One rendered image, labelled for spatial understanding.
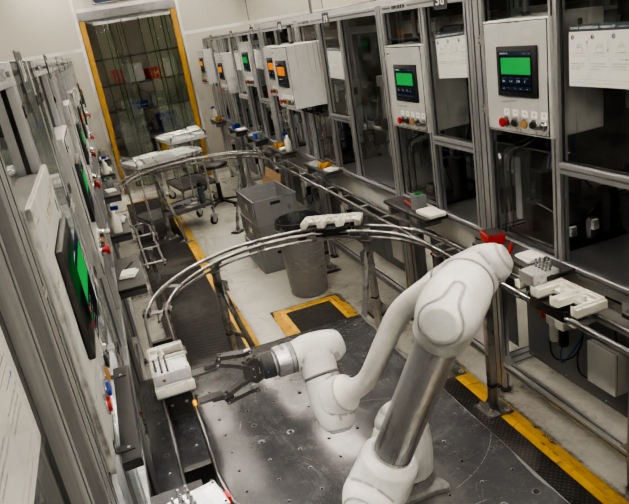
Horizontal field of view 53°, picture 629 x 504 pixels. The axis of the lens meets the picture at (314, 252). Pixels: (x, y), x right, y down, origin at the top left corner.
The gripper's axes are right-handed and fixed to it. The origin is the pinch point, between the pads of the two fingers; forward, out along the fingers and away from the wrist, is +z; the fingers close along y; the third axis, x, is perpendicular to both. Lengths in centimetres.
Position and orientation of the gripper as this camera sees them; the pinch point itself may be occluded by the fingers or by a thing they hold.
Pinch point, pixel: (204, 385)
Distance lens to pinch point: 179.6
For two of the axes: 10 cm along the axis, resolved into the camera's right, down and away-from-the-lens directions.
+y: -1.6, -9.3, -3.4
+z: -9.3, 2.6, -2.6
